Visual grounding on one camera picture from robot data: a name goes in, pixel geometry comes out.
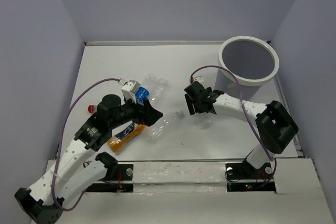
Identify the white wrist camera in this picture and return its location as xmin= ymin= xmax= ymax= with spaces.
xmin=121 ymin=80 xmax=141 ymax=103
xmin=190 ymin=76 xmax=204 ymax=83

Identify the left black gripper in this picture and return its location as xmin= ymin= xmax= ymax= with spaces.
xmin=110 ymin=93 xmax=163 ymax=128

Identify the blue label plastic bottle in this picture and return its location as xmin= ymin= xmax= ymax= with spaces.
xmin=135 ymin=74 xmax=158 ymax=104

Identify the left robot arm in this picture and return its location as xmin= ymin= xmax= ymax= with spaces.
xmin=15 ymin=94 xmax=163 ymax=223

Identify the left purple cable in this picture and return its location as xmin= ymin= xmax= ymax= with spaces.
xmin=51 ymin=77 xmax=127 ymax=211

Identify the clear crushed plastic bottle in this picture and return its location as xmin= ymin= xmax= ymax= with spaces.
xmin=146 ymin=110 xmax=184 ymax=142

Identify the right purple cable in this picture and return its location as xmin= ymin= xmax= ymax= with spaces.
xmin=189 ymin=65 xmax=278 ymax=183

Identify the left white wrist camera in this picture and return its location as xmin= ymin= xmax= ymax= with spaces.
xmin=121 ymin=80 xmax=141 ymax=103

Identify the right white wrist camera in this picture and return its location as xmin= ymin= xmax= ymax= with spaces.
xmin=190 ymin=76 xmax=204 ymax=83

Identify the red cap plastic bottle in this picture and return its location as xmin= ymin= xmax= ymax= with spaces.
xmin=88 ymin=104 xmax=98 ymax=114

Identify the clear plastic bottle blue cap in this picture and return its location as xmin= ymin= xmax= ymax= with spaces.
xmin=148 ymin=78 xmax=170 ymax=106

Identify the white foam front board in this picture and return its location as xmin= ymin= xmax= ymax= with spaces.
xmin=59 ymin=158 xmax=333 ymax=223

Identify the purple cable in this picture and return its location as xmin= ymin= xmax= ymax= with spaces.
xmin=189 ymin=65 xmax=278 ymax=183
xmin=51 ymin=77 xmax=127 ymax=211

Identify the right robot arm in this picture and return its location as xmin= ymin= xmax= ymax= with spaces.
xmin=184 ymin=81 xmax=299 ymax=183

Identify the grey bin with white rim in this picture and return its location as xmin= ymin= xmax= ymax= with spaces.
xmin=215 ymin=36 xmax=280 ymax=101

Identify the orange drink bottle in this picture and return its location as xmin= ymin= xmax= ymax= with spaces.
xmin=108 ymin=122 xmax=146 ymax=153

